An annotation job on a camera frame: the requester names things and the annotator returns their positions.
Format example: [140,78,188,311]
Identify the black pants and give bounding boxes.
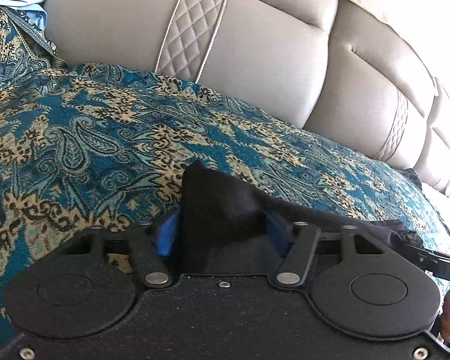
[163,161,424,274]

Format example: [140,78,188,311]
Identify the beige leather sofa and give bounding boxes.
[44,0,450,194]

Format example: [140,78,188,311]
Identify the teal paisley sofa throw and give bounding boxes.
[0,7,450,347]

